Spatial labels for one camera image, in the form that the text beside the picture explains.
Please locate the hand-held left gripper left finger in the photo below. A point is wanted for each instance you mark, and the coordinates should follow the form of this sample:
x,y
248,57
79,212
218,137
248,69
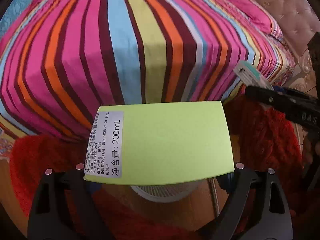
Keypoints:
x,y
75,185

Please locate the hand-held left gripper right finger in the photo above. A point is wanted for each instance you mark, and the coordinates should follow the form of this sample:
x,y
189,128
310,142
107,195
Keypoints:
x,y
240,180

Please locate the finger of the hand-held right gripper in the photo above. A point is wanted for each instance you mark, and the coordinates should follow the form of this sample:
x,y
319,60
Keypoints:
x,y
287,90
287,107

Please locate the white and teal carton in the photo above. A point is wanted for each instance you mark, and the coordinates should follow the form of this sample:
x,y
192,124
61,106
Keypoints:
x,y
250,73

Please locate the pale mesh wastebasket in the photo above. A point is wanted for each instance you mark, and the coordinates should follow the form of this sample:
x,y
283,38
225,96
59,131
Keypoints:
x,y
170,192

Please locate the lime green cardboard box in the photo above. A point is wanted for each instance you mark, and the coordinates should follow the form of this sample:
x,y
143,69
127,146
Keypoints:
x,y
175,142

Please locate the red fluffy rug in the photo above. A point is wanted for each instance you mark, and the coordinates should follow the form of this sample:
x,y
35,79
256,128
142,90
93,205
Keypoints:
x,y
262,135

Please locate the beige tufted headboard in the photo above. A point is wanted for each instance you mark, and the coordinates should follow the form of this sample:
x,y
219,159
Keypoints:
x,y
295,12

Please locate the paisley patterned mattress edge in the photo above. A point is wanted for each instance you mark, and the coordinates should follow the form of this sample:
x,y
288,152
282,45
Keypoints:
x,y
5,142

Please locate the pink quilt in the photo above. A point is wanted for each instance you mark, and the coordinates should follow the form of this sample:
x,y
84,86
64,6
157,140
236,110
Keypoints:
x,y
250,10

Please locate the colourful striped bed sheet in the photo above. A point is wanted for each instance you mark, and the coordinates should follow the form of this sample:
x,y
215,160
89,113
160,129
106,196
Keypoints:
x,y
100,42

